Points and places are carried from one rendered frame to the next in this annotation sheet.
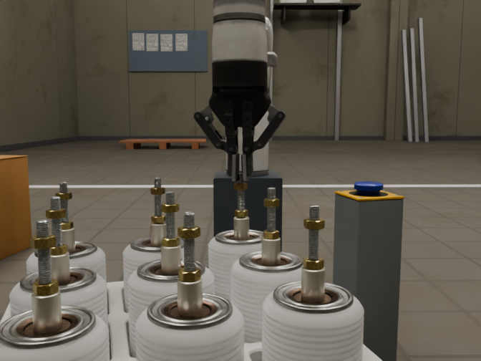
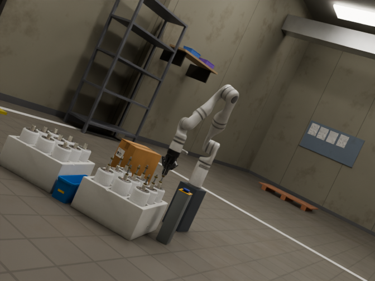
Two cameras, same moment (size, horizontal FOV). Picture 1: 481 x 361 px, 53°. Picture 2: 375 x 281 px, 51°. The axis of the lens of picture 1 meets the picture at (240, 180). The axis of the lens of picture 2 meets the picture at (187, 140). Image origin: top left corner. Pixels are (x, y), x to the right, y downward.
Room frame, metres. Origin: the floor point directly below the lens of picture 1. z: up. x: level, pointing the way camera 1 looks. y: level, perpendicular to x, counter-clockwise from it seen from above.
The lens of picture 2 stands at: (-1.26, -1.28, 0.71)
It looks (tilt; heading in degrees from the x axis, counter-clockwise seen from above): 3 degrees down; 32
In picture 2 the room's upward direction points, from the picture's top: 25 degrees clockwise
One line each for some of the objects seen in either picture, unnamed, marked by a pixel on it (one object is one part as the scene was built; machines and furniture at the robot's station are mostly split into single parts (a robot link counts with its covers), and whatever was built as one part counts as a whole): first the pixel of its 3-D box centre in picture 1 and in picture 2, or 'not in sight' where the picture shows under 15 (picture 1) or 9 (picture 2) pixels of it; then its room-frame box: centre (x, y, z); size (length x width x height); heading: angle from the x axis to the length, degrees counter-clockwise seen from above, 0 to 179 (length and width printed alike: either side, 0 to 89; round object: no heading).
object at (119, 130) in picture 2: not in sight; (128, 71); (2.58, 2.45, 0.92); 1.00 x 0.41 x 1.85; 1
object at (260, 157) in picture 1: (247, 134); (198, 174); (1.04, -0.01, 0.39); 0.09 x 0.09 x 0.17; 1
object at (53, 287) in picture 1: (45, 286); not in sight; (0.38, 0.16, 0.29); 0.02 x 0.02 x 0.01; 70
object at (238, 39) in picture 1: (241, 41); (178, 146); (0.69, 0.00, 0.52); 0.11 x 0.09 x 0.06; 171
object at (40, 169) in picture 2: not in sight; (48, 163); (0.37, 0.60, 0.09); 0.39 x 0.39 x 0.18; 19
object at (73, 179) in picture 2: not in sight; (76, 188); (0.39, 0.32, 0.06); 0.30 x 0.11 x 0.12; 17
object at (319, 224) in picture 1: (313, 223); not in sight; (0.44, -0.07, 0.32); 0.02 x 0.02 x 0.01; 71
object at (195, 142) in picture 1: (164, 143); (287, 197); (6.78, 1.05, 0.05); 1.17 x 0.80 x 0.11; 92
